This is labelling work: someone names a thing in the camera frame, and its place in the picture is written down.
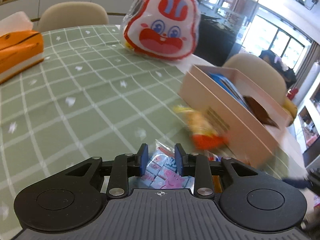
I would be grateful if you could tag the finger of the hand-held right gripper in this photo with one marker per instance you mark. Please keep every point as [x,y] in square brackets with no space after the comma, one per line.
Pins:
[297,183]

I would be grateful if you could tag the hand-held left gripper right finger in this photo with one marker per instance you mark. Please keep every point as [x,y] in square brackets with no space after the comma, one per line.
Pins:
[178,160]

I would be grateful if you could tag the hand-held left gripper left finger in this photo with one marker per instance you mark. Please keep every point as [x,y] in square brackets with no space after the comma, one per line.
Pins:
[143,160]

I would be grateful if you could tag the blue candy packet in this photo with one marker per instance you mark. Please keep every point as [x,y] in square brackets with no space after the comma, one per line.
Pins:
[162,172]

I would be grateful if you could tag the yellow and orange snack packet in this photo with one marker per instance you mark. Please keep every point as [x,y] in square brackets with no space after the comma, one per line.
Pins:
[202,130]

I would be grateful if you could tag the pink cardboard box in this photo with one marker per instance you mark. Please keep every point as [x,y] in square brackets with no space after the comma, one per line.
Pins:
[225,120]

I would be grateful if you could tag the pale yellow snack packet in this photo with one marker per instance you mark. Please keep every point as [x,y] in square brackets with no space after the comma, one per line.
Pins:
[290,111]

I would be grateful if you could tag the brown snack packet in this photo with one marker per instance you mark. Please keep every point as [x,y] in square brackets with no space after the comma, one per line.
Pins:
[260,110]

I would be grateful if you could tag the large blue snack packet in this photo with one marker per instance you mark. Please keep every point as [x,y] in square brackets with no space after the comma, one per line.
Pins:
[230,87]

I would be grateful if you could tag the green checked tablecloth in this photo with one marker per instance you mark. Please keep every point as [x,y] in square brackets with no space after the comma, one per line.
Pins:
[87,92]

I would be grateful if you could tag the red canister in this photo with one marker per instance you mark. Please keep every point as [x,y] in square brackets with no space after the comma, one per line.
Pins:
[293,93]

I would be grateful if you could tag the beige dining chair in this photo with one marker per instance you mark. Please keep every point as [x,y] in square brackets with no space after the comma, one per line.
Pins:
[260,67]
[72,16]

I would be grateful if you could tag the rabbit face bag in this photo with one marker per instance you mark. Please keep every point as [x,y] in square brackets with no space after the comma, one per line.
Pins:
[162,22]

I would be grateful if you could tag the black display shelf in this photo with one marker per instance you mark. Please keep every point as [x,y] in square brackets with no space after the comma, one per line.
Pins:
[225,17]

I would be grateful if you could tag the orange tissue box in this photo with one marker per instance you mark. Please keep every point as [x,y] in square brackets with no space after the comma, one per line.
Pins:
[20,50]

